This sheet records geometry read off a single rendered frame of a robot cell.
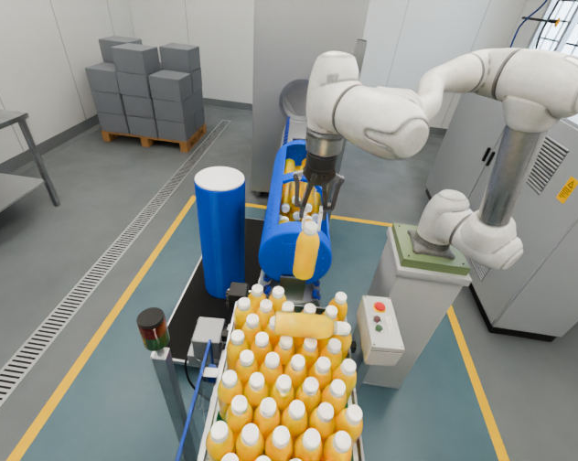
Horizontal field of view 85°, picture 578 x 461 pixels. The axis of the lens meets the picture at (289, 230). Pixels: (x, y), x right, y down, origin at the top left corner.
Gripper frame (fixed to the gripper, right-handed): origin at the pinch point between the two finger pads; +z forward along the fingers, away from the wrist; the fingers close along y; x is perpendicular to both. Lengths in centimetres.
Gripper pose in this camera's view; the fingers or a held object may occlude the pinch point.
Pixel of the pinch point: (312, 218)
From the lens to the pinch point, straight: 89.3
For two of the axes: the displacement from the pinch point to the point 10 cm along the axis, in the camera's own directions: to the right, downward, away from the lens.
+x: -0.4, 6.1, -7.9
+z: -0.8, 7.9, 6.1
